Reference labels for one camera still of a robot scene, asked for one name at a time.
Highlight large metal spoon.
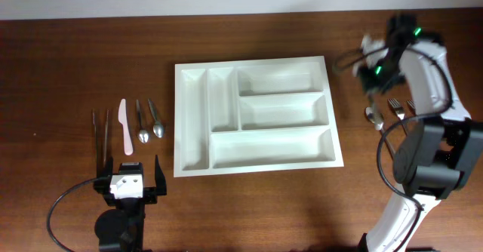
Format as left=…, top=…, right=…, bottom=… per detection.
left=366, top=94, right=383, bottom=131
left=365, top=107, right=395, bottom=159

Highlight left black cable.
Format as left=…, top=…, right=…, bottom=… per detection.
left=46, top=176, right=110, bottom=252

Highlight small metal teaspoon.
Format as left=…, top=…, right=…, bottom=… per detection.
left=148, top=99, right=165, bottom=138
left=136, top=100, right=149, bottom=143

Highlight metal fork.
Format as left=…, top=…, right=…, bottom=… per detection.
left=406, top=100, right=416, bottom=115
left=387, top=98, right=405, bottom=121

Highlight pink plastic knife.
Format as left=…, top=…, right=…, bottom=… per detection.
left=118, top=99, right=134, bottom=155

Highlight metal serrated tongs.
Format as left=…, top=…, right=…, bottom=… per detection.
left=91, top=109, right=109, bottom=177

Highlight black cable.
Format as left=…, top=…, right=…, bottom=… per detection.
left=331, top=44, right=454, bottom=252
left=46, top=176, right=110, bottom=252

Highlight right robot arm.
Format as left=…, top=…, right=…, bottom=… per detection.
left=355, top=14, right=482, bottom=251

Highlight white plastic cutlery tray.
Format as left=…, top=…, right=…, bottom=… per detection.
left=174, top=56, right=343, bottom=177

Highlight right black cable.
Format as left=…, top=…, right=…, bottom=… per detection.
left=331, top=44, right=454, bottom=252

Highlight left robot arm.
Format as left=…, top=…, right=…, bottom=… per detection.
left=93, top=157, right=167, bottom=251

